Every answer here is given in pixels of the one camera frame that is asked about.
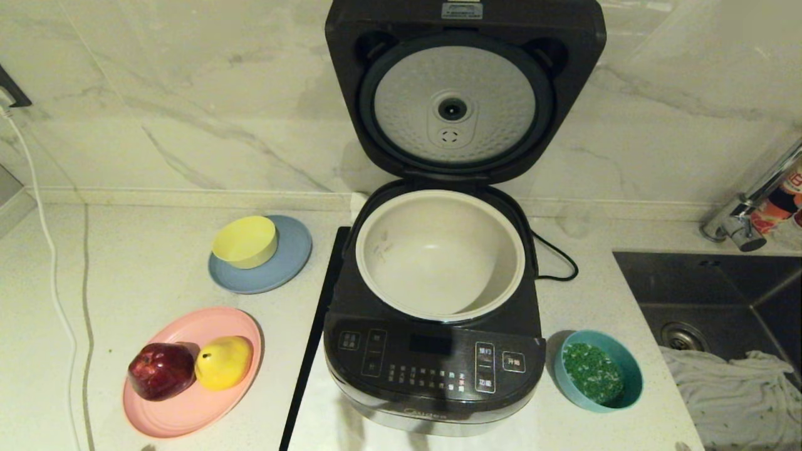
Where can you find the yellow pear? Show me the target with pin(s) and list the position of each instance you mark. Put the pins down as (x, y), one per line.
(223, 362)

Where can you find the white crumpled cloth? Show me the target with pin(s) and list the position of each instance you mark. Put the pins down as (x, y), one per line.
(733, 401)

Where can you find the black rice cooker lid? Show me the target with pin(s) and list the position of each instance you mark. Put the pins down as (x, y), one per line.
(351, 113)

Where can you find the black wall socket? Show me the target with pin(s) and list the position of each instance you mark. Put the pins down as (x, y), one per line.
(12, 88)

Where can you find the red apple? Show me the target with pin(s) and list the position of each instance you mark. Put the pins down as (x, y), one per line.
(161, 371)

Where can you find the teal bowl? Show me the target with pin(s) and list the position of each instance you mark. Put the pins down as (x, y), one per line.
(631, 382)

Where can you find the pink plate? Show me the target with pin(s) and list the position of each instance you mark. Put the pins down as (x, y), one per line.
(188, 413)

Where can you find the yellow bowl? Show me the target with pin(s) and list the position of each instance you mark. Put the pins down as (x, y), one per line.
(244, 241)

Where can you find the chopped green vegetables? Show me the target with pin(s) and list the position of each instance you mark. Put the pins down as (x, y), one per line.
(592, 373)

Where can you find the black rice cooker base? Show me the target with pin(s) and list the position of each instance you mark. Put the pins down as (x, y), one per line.
(432, 369)

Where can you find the white inner pot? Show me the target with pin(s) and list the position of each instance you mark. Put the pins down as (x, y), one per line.
(438, 257)

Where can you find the chrome faucet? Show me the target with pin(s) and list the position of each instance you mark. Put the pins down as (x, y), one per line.
(742, 222)

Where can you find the round sink drain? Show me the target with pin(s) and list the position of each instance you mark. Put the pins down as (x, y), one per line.
(685, 337)

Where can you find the blue plate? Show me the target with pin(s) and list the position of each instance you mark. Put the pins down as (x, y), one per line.
(291, 257)

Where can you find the steel sink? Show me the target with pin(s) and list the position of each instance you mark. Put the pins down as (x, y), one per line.
(708, 288)

